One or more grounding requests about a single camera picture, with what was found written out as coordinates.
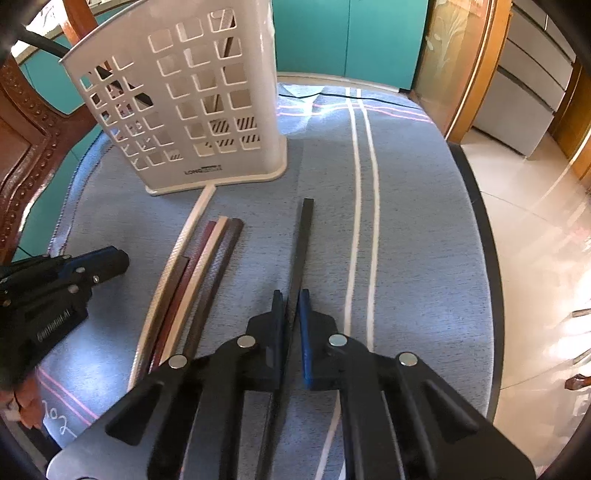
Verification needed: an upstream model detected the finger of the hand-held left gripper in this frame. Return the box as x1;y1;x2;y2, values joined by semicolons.
60;246;119;275
87;250;131;289

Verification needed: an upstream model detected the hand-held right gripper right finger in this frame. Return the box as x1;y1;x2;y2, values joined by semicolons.
297;288;537;480

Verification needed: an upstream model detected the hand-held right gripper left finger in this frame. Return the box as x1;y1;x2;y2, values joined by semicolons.
104;289;286;480

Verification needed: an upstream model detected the black chopstick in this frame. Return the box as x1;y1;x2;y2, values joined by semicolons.
95;65;154;112
255;198;317;480

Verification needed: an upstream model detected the white plastic utensil basket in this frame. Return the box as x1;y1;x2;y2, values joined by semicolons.
59;0;288;197

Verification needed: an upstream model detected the person's left hand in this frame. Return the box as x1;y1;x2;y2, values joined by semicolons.
2;368;45;430

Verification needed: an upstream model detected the short dark brown chopstick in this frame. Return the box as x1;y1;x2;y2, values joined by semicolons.
147;255;192;372

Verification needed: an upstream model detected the bundle of chopsticks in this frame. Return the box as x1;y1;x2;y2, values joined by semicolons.
127;185;218;393

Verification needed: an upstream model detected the reddish brown chopstick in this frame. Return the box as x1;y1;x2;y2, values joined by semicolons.
150;220;218;372

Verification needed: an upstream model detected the cream chopstick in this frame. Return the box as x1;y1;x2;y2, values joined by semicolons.
161;217;230;361

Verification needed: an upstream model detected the carved wooden chair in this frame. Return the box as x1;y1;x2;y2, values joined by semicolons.
0;0;144;266

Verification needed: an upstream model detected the blue striped tablecloth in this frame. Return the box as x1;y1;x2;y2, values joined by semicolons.
34;71;492;480

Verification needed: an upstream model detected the teal side cabinet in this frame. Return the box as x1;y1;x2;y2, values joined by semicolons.
18;44;105;252

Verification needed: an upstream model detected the teal base cabinet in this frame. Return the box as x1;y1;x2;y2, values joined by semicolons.
272;0;430;90

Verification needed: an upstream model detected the wood framed glass partition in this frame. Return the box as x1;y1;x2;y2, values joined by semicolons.
411;0;513;144

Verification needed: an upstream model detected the grey refrigerator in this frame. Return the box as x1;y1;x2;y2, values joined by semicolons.
471;0;578;158

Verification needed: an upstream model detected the thick black cable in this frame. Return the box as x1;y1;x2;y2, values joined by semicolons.
17;22;71;60

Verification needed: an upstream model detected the thin black cable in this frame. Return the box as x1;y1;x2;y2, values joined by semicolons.
277;87;419;110

